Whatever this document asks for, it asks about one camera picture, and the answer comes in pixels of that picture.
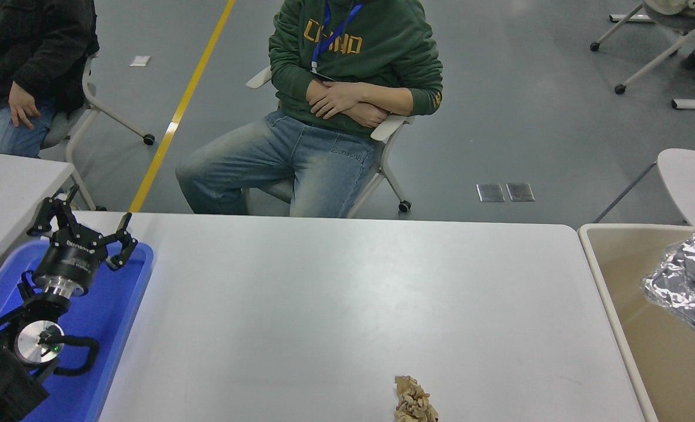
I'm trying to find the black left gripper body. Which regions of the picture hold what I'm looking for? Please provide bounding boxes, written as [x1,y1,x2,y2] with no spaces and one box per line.
[32,230,113,292]

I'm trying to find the blue lanyard badge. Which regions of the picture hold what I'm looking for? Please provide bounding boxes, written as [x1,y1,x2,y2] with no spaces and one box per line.
[311,0,364,80]

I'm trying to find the person's left hand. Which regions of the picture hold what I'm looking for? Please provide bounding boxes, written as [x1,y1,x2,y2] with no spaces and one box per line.
[307,80,363,121]
[8,81,42,130]

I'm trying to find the person's right hand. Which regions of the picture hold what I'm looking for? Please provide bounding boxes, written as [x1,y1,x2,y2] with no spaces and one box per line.
[347,104,391,128]

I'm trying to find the small white table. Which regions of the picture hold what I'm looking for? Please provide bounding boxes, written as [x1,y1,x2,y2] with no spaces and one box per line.
[0,149,76,276]

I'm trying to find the blue plastic tray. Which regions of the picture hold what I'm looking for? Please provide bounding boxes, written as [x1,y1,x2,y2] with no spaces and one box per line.
[0,239,155,422]

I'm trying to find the grey padded office chair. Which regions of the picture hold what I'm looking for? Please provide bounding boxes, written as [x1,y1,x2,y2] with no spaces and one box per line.
[246,66,413,219]

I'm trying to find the crumpled tan paper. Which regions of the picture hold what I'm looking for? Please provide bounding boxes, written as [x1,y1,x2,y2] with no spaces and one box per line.
[393,376,440,422]

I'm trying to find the large pale bin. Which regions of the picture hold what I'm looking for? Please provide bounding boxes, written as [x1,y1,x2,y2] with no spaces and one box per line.
[577,224,695,422]

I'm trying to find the white side table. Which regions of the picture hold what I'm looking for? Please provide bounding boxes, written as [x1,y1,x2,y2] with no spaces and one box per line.
[592,148,695,229]

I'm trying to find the grey seat white-frame chair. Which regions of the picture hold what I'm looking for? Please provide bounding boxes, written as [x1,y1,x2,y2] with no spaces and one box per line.
[40,53,156,212]

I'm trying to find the white-frame wheeled chair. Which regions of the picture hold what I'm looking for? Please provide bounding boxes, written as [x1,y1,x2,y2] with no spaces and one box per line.
[590,0,695,96]

